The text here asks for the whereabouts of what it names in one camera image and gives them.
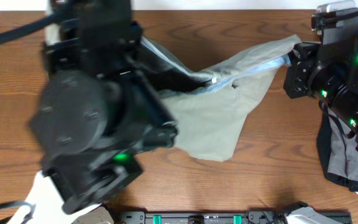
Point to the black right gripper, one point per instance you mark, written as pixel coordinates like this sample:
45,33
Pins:
304,65

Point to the khaki green shorts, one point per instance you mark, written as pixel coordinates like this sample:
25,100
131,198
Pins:
211,105

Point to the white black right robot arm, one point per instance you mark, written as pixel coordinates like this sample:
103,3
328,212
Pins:
328,71

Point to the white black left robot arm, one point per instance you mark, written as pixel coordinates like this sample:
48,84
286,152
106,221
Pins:
97,110

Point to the grey garment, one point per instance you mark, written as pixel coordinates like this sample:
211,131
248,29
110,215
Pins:
343,159

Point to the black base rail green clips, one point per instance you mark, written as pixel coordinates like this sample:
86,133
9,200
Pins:
296,213

